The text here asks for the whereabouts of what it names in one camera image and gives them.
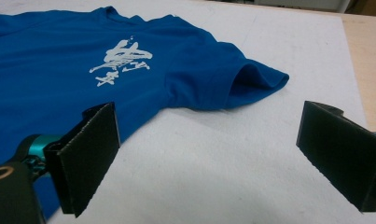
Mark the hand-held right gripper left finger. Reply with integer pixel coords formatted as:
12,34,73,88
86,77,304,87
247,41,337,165
26,102,121,218

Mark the blue t-shirt with white print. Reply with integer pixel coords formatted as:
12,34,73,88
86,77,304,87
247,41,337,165
0,5,290,220

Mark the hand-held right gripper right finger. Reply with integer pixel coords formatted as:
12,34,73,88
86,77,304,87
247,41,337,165
296,100,376,214

